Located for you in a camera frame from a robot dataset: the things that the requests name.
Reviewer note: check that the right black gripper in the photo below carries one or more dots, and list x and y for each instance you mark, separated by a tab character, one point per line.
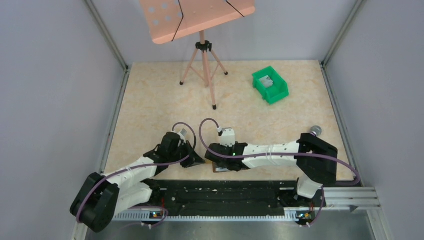
216	156

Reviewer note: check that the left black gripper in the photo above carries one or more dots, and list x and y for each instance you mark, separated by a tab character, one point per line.
191	156

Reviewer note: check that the brown leather card holder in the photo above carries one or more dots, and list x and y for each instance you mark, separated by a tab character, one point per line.
220	169

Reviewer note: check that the white VIP card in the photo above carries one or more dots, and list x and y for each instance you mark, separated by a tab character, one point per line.
266	81

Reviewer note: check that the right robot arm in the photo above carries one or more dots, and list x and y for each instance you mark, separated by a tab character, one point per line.
310	154

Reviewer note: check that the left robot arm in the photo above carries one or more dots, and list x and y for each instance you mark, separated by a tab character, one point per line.
102	197

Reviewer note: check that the green plastic bin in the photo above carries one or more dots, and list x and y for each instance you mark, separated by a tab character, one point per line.
274	94

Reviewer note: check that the purple glitter microphone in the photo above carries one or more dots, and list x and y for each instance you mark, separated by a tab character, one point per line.
316	130

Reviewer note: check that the pink music stand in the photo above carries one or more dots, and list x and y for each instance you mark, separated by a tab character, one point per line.
170	20

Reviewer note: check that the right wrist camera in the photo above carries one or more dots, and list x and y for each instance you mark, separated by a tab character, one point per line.
227	137

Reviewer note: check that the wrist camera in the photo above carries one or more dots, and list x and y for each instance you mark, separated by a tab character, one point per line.
227	137
182	133

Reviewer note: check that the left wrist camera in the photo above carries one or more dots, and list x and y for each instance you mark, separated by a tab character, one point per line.
182	133

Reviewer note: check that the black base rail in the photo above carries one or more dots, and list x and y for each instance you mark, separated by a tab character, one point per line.
220	198

